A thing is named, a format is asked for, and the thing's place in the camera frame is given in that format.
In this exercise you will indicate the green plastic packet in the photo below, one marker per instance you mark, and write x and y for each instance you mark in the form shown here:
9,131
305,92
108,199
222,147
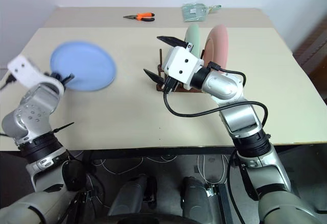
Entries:
194,12

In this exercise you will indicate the silver robot leg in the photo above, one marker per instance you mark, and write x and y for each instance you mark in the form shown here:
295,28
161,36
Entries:
132,198
195,198

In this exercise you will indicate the black table frame rail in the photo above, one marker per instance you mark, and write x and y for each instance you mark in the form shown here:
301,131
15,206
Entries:
158,152

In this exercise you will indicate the blue plate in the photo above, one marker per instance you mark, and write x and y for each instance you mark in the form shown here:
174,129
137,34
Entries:
87,63

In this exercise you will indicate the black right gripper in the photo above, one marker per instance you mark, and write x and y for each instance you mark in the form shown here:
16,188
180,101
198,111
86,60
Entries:
170,83

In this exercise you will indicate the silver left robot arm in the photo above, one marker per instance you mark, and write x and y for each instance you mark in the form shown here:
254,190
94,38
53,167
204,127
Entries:
33,111

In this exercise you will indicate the dark brown furniture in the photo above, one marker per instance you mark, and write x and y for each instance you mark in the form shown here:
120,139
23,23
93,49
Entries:
315,50

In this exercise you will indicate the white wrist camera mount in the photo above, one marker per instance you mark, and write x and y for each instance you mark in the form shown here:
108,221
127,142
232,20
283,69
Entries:
24,72
181,65

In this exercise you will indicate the black zip tie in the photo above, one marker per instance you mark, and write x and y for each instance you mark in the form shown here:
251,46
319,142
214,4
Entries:
64,127

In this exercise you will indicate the pink plate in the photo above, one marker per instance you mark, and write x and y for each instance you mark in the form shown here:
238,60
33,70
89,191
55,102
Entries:
217,45

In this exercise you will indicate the green plate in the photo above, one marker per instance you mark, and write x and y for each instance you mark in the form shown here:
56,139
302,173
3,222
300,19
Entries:
193,37

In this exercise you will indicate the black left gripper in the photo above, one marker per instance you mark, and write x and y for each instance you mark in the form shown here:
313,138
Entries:
56,77

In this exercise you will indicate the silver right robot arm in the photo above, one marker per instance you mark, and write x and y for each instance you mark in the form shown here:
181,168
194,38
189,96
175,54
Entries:
224,86

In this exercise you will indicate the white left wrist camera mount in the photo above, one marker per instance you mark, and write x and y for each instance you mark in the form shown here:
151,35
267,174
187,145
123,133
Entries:
24,72

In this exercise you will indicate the black metal post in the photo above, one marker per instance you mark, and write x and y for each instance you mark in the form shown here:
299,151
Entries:
224,203

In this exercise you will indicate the wooden dish rack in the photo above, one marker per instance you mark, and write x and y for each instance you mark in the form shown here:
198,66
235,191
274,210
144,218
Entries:
159,69

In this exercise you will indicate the dark rounded robot torso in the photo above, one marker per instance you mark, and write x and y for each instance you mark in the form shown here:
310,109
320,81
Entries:
150,217

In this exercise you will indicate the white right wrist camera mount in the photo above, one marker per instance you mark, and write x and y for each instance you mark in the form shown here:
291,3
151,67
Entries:
181,65

